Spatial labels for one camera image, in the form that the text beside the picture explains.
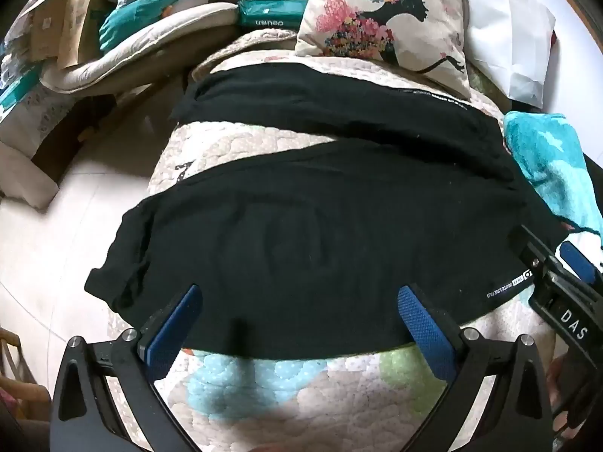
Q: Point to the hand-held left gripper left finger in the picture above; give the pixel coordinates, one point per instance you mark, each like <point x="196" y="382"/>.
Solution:
<point x="173" y="327"/>

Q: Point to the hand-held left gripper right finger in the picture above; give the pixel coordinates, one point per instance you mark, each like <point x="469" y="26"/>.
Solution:
<point x="424" y="334"/>

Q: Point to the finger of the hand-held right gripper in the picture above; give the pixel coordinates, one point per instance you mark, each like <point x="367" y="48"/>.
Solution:
<point x="577" y="259"/>
<point x="534" y="247"/>

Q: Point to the black pants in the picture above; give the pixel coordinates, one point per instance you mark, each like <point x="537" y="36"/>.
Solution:
<point x="306" y="226"/>

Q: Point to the person's right hand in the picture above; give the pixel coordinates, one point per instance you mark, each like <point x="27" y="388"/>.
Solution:
<point x="557" y="379"/>

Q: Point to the teal plush blanket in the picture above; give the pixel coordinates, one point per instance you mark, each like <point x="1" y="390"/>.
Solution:
<point x="551" y="160"/>

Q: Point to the quilted patchwork bedspread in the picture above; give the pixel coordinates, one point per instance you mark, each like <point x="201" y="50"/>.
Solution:
<point x="292" y="409"/>

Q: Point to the wooden chair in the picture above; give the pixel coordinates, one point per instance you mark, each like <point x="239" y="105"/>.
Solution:
<point x="9" y="353"/>

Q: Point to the white box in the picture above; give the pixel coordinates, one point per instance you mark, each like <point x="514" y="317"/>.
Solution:
<point x="23" y="174"/>

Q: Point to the patterned beige mattress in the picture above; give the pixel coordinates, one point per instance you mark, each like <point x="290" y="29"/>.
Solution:
<point x="42" y="117"/>

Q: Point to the floral printed pillow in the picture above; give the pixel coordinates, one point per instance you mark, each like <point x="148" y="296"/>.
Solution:
<point x="377" y="33"/>

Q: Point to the beige padded cushion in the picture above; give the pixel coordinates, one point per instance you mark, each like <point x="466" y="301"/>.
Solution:
<point x="141" y="54"/>

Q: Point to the teal cloth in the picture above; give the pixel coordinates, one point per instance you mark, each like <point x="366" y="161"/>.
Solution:
<point x="141" y="14"/>

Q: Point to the cardboard boxes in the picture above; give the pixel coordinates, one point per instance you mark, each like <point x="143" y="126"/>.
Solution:
<point x="70" y="19"/>

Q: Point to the green packet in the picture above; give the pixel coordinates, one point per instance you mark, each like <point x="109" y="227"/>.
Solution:
<point x="268" y="13"/>

